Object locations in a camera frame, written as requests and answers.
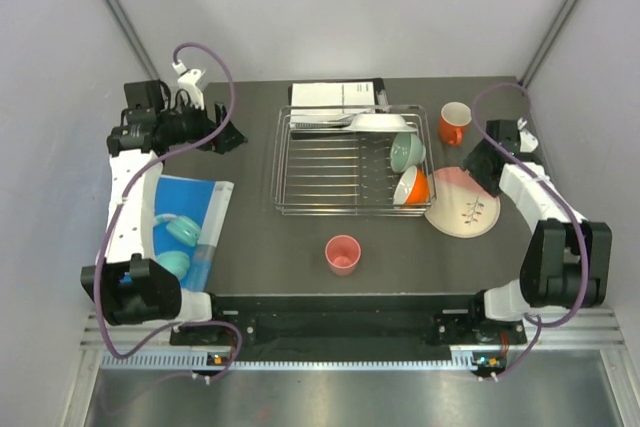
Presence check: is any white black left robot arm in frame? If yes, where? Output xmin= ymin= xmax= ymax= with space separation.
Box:
xmin=81 ymin=69 xmax=246 ymax=344

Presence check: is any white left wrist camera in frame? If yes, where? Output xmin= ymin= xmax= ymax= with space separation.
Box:
xmin=172 ymin=60 xmax=206 ymax=110

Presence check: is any pink white floral plate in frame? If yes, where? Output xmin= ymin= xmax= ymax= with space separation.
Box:
xmin=425 ymin=167 xmax=501 ymax=239

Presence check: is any chrome wire dish rack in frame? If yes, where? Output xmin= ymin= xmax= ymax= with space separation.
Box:
xmin=271 ymin=105 xmax=437 ymax=217

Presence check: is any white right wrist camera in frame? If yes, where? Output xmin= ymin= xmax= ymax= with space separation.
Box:
xmin=517 ymin=117 xmax=539 ymax=155

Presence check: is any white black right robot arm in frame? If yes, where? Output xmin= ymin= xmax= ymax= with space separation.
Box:
xmin=463 ymin=119 xmax=613 ymax=343

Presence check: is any black clipboard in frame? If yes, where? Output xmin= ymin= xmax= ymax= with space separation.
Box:
xmin=286 ymin=77 xmax=392 ymax=116

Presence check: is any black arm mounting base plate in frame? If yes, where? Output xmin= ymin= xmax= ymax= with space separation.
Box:
xmin=169 ymin=294 xmax=531 ymax=363

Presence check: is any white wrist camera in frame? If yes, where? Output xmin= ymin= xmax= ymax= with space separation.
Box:
xmin=517 ymin=117 xmax=539 ymax=155
xmin=172 ymin=60 xmax=206 ymax=110

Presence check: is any aluminium frame rail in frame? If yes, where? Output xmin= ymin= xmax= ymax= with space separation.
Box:
xmin=61 ymin=296 xmax=639 ymax=426

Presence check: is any grey slotted cable duct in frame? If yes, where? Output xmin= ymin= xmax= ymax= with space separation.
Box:
xmin=99 ymin=345 xmax=509 ymax=372

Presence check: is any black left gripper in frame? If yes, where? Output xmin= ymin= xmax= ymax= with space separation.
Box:
xmin=158 ymin=94 xmax=248 ymax=155

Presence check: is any mint green ceramic bowl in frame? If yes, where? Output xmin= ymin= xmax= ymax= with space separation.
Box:
xmin=390 ymin=132 xmax=427 ymax=173

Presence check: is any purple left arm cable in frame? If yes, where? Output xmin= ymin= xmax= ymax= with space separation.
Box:
xmin=92 ymin=42 xmax=244 ymax=388

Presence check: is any white orange bowl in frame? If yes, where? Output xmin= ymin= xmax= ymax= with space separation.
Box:
xmin=393 ymin=166 xmax=430 ymax=206

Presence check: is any white fluted plate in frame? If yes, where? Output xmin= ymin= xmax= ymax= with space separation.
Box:
xmin=294 ymin=113 xmax=409 ymax=132

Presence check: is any pink plastic cup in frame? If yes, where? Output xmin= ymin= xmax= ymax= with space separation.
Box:
xmin=325 ymin=235 xmax=362 ymax=276

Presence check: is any orange ceramic mug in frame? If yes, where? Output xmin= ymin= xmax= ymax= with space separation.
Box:
xmin=438 ymin=102 xmax=472 ymax=146

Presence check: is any blue white headphone box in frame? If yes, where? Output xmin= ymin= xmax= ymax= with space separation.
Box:
xmin=153 ymin=175 xmax=234 ymax=292

